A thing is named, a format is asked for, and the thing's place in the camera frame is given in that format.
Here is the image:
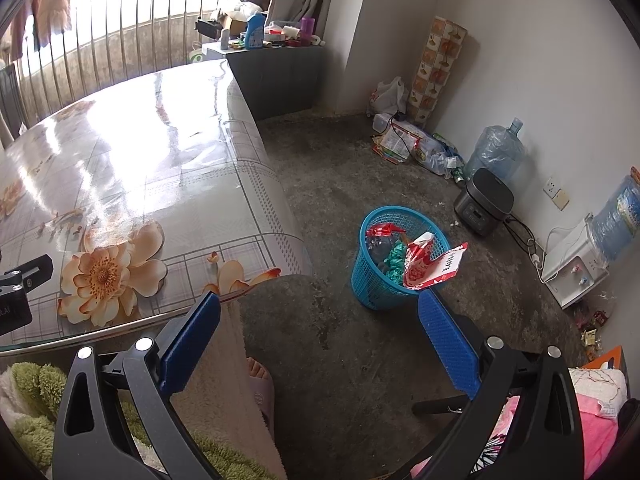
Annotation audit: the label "white water dispenser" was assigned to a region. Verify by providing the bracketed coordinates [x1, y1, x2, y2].
[541, 220, 611, 310]

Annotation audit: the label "cardboard box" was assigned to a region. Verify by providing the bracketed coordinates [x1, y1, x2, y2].
[220, 2, 261, 33]

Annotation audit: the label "empty clear water jug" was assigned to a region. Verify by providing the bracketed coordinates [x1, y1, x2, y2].
[465, 117, 526, 183]

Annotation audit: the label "pile of plastic packaging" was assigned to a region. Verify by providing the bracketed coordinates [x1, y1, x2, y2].
[372, 115, 466, 178]

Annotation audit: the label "blue water jug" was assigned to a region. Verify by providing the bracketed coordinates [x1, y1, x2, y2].
[590, 175, 640, 263]

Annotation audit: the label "black power cable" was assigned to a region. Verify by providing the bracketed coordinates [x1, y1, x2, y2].
[502, 215, 543, 261]

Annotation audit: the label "red and white snack bag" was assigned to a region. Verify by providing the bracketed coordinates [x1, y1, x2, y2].
[402, 232, 469, 292]

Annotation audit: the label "metal balcony railing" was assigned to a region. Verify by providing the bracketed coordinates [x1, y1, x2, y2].
[0, 0, 281, 126]

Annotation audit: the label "pink printed cloth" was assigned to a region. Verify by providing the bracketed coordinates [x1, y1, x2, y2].
[415, 365, 631, 480]

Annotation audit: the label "blue detergent bottle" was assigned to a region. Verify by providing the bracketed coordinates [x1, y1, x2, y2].
[244, 11, 266, 50]

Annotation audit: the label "blue plastic basket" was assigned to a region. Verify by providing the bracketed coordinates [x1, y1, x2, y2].
[351, 205, 451, 311]

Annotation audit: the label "person's foot in slipper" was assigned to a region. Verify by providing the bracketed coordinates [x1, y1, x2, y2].
[245, 356, 276, 428]

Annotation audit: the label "scattered snack wrappers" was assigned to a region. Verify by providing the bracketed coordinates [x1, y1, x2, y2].
[572, 305, 611, 348]

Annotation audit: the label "patterned cardboard roll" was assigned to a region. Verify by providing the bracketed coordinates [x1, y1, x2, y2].
[407, 15, 468, 128]

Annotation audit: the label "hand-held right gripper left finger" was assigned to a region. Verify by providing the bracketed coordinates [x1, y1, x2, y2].
[52, 290, 236, 480]

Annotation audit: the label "grey cabinet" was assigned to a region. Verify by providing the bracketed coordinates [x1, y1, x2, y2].
[202, 42, 326, 121]

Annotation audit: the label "white plastic bag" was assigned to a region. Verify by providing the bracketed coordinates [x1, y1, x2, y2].
[369, 76, 408, 116]

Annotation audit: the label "wall socket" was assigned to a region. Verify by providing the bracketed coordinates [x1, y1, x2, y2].
[544, 177, 571, 211]

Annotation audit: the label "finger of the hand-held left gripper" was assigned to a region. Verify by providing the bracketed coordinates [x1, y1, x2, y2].
[0, 254, 54, 293]

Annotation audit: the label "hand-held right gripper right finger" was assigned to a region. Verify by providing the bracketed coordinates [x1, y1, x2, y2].
[410, 289, 586, 480]

